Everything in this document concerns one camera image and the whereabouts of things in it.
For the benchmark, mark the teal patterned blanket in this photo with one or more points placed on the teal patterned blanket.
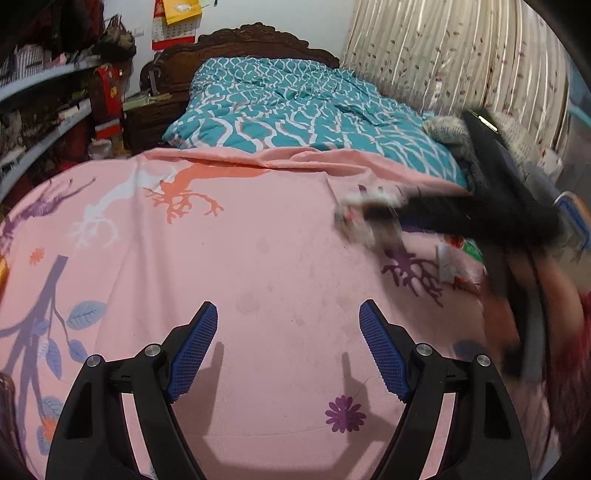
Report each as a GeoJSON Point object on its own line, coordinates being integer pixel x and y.
{"type": "Point", "coordinates": [300, 106]}

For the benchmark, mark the yellow and red wall calendar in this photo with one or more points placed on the yellow and red wall calendar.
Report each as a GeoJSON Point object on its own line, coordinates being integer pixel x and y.
{"type": "Point", "coordinates": [178, 32]}

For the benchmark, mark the red box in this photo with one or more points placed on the red box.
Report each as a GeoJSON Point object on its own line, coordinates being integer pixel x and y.
{"type": "Point", "coordinates": [108, 106]}

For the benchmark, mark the person's right hand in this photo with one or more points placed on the person's right hand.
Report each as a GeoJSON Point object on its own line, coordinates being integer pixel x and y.
{"type": "Point", "coordinates": [496, 314]}

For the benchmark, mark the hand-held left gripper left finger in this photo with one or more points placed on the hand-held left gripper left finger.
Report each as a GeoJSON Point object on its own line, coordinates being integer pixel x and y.
{"type": "Point", "coordinates": [194, 350]}

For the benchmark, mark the grey shelf unit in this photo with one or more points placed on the grey shelf unit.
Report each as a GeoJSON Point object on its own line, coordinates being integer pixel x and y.
{"type": "Point", "coordinates": [41, 76]}

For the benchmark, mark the carved wooden headboard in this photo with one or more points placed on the carved wooden headboard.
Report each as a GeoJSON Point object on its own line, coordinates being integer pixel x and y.
{"type": "Point", "coordinates": [258, 39]}

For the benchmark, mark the person's right forearm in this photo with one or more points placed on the person's right forearm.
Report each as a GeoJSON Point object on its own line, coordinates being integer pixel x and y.
{"type": "Point", "coordinates": [572, 378]}

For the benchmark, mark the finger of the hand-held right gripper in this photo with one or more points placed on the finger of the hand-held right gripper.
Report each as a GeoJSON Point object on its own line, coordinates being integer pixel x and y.
{"type": "Point", "coordinates": [438, 210]}

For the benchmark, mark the white printed wrapper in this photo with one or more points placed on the white printed wrapper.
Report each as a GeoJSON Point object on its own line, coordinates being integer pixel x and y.
{"type": "Point", "coordinates": [364, 217]}

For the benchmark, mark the wooden nightstand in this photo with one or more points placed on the wooden nightstand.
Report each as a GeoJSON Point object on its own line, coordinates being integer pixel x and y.
{"type": "Point", "coordinates": [147, 124]}

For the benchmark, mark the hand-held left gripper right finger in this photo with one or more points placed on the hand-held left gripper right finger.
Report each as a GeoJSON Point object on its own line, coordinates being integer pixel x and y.
{"type": "Point", "coordinates": [381, 346]}

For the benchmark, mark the beige patterned curtain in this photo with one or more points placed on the beige patterned curtain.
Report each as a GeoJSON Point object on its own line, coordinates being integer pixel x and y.
{"type": "Point", "coordinates": [438, 55]}

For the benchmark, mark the grey patterned blanket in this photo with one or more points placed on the grey patterned blanket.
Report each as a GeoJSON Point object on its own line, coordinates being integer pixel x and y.
{"type": "Point", "coordinates": [448, 131]}

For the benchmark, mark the pink printed bedsheet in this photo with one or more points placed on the pink printed bedsheet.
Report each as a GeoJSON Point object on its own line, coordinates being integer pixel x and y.
{"type": "Point", "coordinates": [254, 258]}

